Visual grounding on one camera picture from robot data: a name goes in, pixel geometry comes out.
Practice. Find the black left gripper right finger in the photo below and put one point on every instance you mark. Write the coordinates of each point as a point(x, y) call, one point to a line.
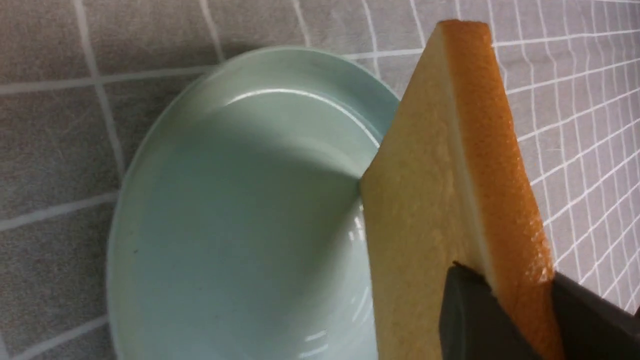
point(591, 327)

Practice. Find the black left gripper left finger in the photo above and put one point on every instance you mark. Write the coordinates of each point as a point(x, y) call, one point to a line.
point(472, 324)

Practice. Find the toasted bread slice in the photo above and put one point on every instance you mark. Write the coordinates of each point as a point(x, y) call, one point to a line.
point(449, 185)

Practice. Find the pale green plate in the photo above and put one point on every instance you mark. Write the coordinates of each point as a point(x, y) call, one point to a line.
point(239, 232)

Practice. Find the grey checked tablecloth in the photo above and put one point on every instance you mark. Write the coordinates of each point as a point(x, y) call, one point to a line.
point(82, 81)

